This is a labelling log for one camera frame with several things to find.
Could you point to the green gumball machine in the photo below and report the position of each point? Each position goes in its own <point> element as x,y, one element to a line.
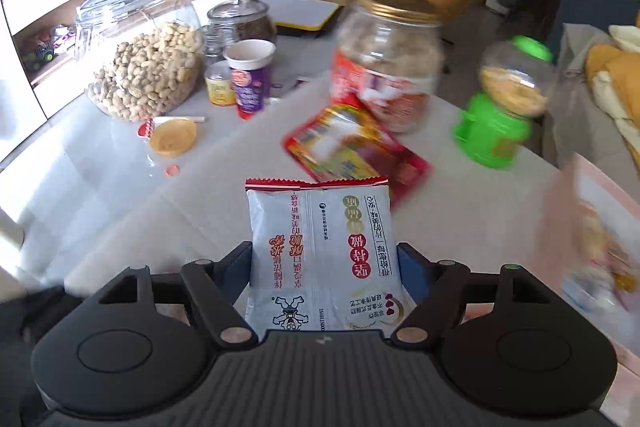
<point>492,127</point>

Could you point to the pink cardboard box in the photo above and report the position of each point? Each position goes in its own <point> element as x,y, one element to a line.
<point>590,187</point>

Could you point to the red and white small wrapper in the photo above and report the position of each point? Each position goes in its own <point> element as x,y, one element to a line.
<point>146,128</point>

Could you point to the toy truck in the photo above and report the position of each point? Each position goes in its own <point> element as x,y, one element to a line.
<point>37,52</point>

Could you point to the plastic jar with gold lid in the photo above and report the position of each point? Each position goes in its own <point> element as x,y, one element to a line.
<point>387,57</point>

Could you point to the white snack packet red edge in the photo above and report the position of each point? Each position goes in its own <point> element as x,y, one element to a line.
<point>320,252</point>

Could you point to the white tray with yellow edge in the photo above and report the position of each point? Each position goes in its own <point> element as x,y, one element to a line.
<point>295,12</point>

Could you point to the yellow plastic lid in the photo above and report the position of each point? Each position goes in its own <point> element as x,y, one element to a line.
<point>172,137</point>

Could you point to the small glass jar with lid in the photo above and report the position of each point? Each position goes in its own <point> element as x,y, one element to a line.
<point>245,19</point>

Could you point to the blue cabinet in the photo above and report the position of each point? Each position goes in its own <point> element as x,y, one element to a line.
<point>600,2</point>

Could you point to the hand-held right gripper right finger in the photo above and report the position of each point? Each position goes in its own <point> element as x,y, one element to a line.
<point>412,272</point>

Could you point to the small yellow label jar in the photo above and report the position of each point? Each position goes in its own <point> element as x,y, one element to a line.
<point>220,87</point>

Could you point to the large glass jar of peanuts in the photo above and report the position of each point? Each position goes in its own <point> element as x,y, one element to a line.
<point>145,67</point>

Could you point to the pile of yellow bedding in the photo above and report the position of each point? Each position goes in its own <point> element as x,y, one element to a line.
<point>620,77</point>

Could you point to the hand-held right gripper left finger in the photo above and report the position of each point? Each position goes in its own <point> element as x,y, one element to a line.
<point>244,272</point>

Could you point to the purple label paper cup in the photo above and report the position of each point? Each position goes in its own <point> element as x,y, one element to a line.
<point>250,82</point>

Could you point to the grey covered sofa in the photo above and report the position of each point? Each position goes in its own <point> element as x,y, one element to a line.
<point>575,52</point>

